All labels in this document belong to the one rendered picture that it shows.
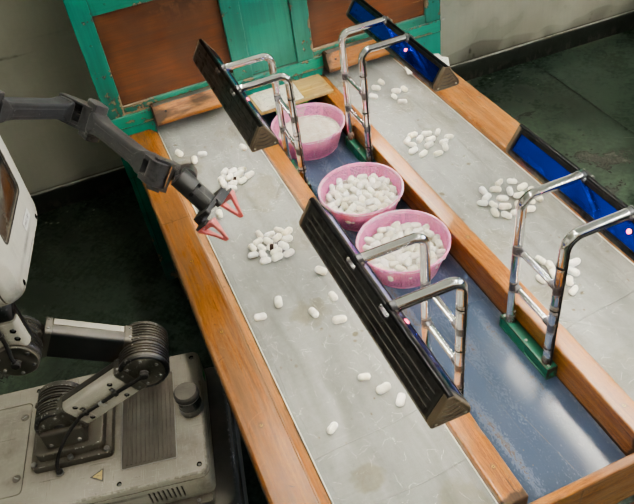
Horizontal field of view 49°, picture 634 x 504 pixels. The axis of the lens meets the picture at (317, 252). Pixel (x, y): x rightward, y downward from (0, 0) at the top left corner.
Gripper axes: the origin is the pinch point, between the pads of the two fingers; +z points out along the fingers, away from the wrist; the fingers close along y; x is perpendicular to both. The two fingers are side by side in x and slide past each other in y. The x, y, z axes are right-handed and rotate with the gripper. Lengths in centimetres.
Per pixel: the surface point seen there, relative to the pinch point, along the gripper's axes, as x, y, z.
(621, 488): 62, 36, 85
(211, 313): -10.1, 18.9, 10.6
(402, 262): 21.7, -13.3, 40.7
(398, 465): 33, 48, 49
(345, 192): 3.2, -39.7, 24.3
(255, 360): 3.3, 30.6, 22.0
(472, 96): 27, -98, 41
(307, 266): 2.3, -5.8, 24.0
